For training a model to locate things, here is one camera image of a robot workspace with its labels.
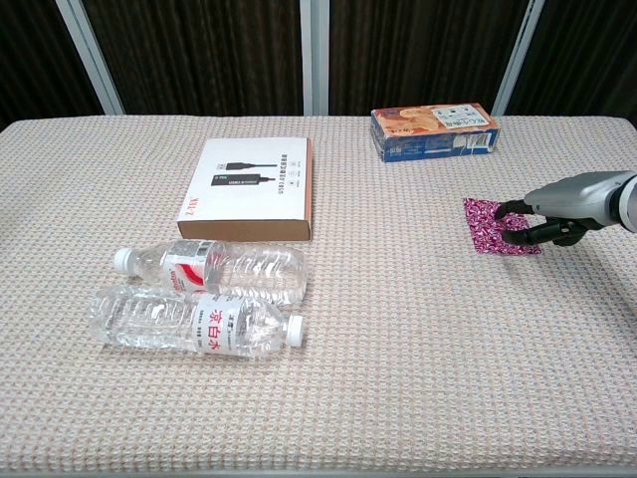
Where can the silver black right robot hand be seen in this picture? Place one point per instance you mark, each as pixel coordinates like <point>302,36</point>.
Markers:
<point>577,199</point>

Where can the pink patterned packet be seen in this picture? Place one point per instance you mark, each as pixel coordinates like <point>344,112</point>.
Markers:
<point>480,219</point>

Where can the dark brown curtain panel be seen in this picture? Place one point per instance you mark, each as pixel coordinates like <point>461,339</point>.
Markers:
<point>199,50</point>
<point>423,50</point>
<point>587,50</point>
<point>30,50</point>

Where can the orange blue snack box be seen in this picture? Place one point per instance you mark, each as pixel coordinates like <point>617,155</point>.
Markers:
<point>413,124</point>

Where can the pink woven tablecloth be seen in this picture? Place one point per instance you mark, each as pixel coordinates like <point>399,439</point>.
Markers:
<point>398,348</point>

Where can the clear bottle red swoosh label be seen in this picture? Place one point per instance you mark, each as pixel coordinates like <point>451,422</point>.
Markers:
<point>259,271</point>

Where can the clear bottle white text label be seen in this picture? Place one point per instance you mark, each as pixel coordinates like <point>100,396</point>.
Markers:
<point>149,318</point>

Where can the grey metal partition post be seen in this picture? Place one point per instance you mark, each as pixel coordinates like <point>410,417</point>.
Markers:
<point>314,50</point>
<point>520,50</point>
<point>90,60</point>

